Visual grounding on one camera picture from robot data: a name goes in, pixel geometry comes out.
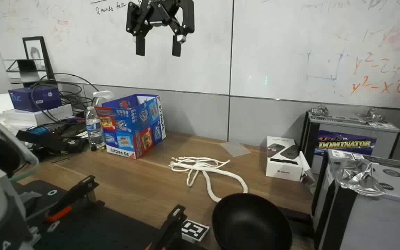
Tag black clamp orange handle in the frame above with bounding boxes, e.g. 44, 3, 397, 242
43, 174, 100, 225
144, 205, 188, 250

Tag black white marker tag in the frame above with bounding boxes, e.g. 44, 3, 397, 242
179, 218, 211, 246

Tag grey battery with Dominator label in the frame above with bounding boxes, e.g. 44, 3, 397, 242
300, 109, 400, 171

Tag long looped white rope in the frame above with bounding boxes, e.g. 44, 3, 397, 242
183, 163, 250, 205

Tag clear plastic bottle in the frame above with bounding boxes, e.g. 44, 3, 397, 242
84, 106, 105, 152

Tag small crumpled foil piece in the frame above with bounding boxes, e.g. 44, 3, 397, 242
308, 105, 330, 120
354, 107, 390, 127

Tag black picture frame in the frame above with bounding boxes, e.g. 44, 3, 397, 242
20, 35, 55, 84

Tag dark blue cardboard box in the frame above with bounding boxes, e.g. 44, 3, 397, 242
7, 85, 63, 114

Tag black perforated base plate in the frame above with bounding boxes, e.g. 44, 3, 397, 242
13, 180, 211, 250

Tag black frying pan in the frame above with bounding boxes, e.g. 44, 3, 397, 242
211, 192, 294, 250

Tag whiteboard with black writing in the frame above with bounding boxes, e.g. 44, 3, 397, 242
0, 0, 234, 96

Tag grey battery with round caps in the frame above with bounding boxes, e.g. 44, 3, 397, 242
311, 149, 400, 250

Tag black tool bag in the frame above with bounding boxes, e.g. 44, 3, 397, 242
15, 117, 90, 157

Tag flat white box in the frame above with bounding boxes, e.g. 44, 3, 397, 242
0, 103, 75, 131

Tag blue printed cardboard box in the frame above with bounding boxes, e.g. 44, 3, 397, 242
93, 93, 168, 162

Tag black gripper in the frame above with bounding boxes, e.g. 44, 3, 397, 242
125, 0, 195, 59

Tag white spray bottle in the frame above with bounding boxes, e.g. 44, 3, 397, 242
91, 89, 116, 109

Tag large crumpled foil piece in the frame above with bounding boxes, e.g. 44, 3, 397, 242
330, 150, 387, 199

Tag white phone box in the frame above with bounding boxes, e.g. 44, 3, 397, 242
263, 135, 311, 182

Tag whiteboard with faded writing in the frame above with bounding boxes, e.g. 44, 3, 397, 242
229, 0, 400, 112

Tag black cable bundle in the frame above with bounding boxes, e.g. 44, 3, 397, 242
29, 71, 100, 123

